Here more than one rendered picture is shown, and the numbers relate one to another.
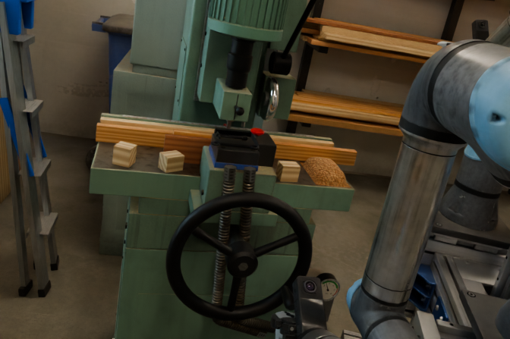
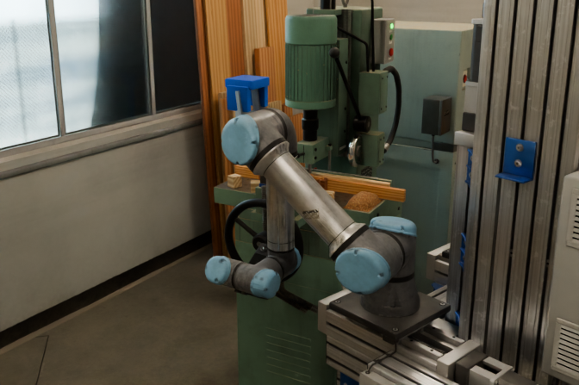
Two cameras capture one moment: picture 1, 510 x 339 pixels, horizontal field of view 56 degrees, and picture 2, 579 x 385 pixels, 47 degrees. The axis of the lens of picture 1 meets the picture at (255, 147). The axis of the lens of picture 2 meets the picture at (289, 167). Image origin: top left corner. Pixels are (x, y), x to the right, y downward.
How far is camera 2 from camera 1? 1.58 m
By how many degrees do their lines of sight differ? 41
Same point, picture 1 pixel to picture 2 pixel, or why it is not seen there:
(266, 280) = (320, 278)
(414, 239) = (272, 212)
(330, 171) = (357, 199)
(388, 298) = (270, 247)
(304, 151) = (362, 188)
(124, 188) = (230, 201)
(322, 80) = not seen: outside the picture
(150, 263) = (249, 252)
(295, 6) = (371, 80)
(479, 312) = not seen: hidden behind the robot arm
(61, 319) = not seen: hidden behind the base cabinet
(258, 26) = (302, 101)
